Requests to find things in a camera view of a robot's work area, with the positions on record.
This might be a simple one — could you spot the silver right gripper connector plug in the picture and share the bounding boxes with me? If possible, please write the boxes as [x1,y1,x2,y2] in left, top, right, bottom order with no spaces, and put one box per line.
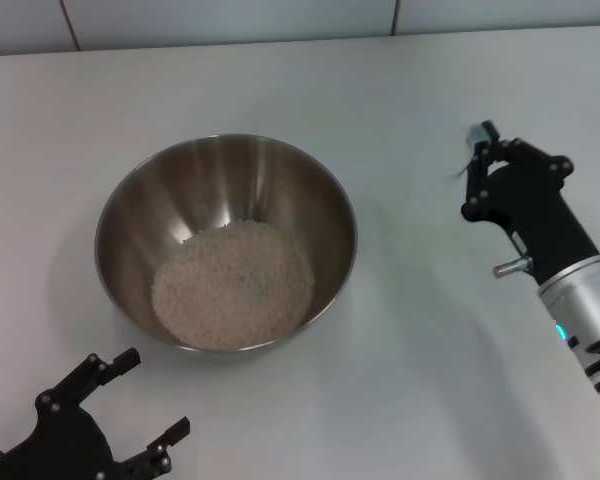
[493,256,532,277]

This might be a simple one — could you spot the white rice grains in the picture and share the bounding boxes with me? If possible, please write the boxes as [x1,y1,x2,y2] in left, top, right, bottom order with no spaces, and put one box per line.
[151,221,315,350]

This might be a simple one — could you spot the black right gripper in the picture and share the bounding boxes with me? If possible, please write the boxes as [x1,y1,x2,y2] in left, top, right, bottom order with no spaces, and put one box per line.
[460,120,600,287]

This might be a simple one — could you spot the large stainless steel bowl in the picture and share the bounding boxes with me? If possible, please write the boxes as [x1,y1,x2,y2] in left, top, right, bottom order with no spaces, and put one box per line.
[94,133,358,354]

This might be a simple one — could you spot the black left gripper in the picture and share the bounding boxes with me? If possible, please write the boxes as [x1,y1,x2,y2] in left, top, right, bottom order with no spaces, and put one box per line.
[0,348,191,480]

